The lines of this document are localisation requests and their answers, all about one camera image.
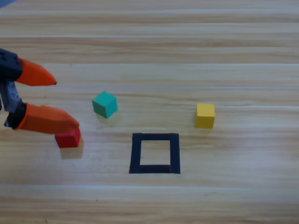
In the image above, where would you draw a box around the yellow cube block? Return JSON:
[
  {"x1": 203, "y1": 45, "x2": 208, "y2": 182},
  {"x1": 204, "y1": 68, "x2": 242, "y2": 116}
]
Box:
[{"x1": 195, "y1": 103, "x2": 215, "y2": 129}]

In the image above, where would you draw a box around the green cube block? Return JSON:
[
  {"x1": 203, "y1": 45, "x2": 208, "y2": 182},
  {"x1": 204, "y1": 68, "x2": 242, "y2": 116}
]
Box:
[{"x1": 92, "y1": 91, "x2": 119, "y2": 119}]

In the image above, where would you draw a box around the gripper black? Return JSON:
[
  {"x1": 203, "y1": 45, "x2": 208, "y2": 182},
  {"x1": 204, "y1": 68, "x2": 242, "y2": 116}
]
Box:
[{"x1": 0, "y1": 48, "x2": 80, "y2": 136}]

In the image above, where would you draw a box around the red cube block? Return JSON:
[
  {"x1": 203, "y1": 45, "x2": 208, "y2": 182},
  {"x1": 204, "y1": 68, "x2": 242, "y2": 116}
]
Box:
[{"x1": 55, "y1": 128, "x2": 82, "y2": 149}]

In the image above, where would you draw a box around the black tape square outline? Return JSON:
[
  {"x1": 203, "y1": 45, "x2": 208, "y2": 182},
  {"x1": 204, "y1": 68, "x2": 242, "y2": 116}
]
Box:
[{"x1": 128, "y1": 133, "x2": 181, "y2": 175}]

